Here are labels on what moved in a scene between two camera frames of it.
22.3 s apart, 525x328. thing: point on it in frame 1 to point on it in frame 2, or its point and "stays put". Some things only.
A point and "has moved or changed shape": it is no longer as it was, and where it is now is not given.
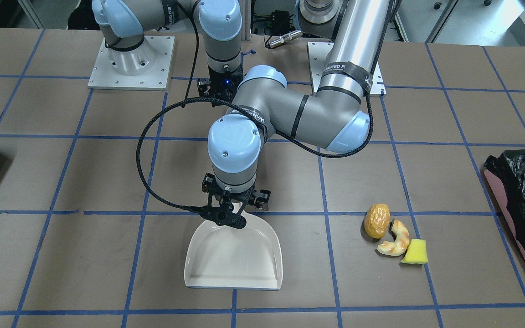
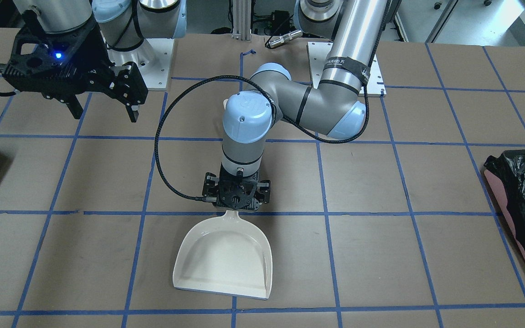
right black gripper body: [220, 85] to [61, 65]
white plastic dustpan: [221, 256] has moved or changed shape
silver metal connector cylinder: [280, 39] stays put
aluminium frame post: [246, 20] stays put
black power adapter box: [280, 22] stays put
